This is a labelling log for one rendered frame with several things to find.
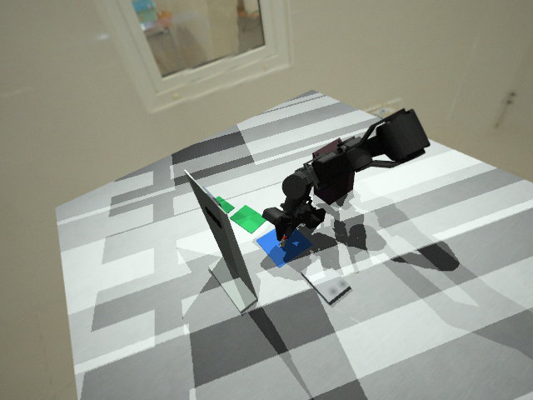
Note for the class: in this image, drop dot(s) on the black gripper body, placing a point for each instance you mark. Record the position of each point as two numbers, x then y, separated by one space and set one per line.
281 218

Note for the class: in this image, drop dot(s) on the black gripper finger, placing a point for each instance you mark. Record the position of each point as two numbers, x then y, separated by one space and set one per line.
280 231
295 221

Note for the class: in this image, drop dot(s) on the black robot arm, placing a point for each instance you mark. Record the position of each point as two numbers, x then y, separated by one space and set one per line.
401 138

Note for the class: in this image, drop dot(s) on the green square mat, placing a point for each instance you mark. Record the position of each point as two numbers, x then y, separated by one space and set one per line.
248 219

